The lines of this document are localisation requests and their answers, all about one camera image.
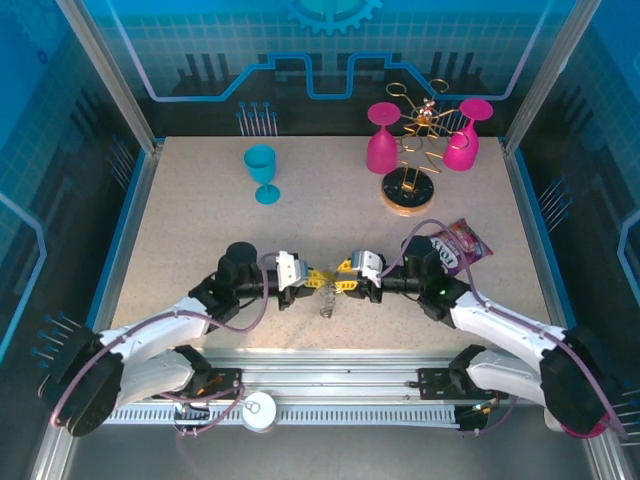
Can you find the metal keyring band with rings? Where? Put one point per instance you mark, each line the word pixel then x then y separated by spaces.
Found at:
pixel 327 302

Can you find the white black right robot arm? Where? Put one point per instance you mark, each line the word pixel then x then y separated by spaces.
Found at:
pixel 500 325

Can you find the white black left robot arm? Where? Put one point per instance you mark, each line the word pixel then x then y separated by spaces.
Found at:
pixel 145 335

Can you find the purple snack packet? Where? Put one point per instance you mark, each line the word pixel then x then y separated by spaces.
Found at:
pixel 470 242

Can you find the teal plastic wine glass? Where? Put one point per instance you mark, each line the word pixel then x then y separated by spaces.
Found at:
pixel 260 162

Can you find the pink plastic wine glass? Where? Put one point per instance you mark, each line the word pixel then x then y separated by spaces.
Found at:
pixel 462 152
pixel 382 150

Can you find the white tin can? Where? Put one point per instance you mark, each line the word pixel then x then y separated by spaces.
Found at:
pixel 259 410

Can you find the pink plastic cup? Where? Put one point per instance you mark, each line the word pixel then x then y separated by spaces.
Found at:
pixel 580 432

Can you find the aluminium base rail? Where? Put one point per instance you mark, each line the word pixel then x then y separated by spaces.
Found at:
pixel 325 372

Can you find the aluminium frame post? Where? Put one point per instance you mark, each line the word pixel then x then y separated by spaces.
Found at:
pixel 119 85
pixel 548 75

